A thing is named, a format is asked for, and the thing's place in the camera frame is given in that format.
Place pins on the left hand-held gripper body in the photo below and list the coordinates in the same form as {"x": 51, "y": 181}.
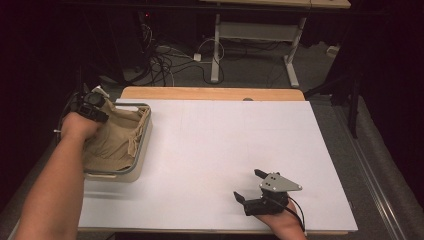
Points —
{"x": 88, "y": 106}

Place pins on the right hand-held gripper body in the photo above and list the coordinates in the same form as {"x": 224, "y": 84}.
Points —
{"x": 273, "y": 200}

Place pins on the khaki pants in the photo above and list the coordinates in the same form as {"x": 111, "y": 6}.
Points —
{"x": 115, "y": 140}

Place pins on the beige storage bin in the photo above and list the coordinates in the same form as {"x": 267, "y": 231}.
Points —
{"x": 141, "y": 146}

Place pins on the person's left hand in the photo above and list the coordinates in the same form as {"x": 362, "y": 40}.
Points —
{"x": 78, "y": 128}

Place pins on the person's right hand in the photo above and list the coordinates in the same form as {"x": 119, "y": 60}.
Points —
{"x": 286, "y": 225}

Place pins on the white table cover sheet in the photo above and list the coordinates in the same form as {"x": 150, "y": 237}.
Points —
{"x": 216, "y": 150}

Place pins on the black metal stand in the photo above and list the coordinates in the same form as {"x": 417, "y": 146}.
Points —
{"x": 354, "y": 100}

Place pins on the white power adapter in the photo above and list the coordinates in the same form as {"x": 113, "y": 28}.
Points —
{"x": 197, "y": 57}

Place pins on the metal floor rail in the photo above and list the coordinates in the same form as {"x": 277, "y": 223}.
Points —
{"x": 370, "y": 173}

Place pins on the white metal frame desk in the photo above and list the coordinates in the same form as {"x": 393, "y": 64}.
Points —
{"x": 256, "y": 31}

